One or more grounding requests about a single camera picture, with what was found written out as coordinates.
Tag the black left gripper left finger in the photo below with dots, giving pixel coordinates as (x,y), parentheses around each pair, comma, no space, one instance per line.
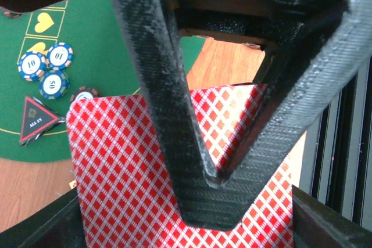
(59,224)

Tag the teal chip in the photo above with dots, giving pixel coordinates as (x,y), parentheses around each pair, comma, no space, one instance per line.
(54,84)

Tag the brown chip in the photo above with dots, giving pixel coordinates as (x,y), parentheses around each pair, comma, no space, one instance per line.
(85,93)

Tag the round green poker mat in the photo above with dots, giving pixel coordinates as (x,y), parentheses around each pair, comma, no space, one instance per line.
(100,61)

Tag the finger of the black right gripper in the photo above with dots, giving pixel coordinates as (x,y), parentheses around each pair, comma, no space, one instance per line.
(149,28)
(285,113)

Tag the red playing card deck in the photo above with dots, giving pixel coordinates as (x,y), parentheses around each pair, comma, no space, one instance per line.
(125,193)

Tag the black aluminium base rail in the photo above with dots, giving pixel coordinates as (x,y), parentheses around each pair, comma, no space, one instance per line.
(336,164)

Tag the blue 10 chip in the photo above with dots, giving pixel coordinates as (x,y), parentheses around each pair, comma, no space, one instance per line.
(32,66)

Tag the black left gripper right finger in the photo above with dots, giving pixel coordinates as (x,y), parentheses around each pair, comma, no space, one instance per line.
(316,225)

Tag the black triangular all-in marker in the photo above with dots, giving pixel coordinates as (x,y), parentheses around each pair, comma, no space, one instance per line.
(37,120)

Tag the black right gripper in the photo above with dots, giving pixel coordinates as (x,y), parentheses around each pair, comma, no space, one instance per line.
(290,32)

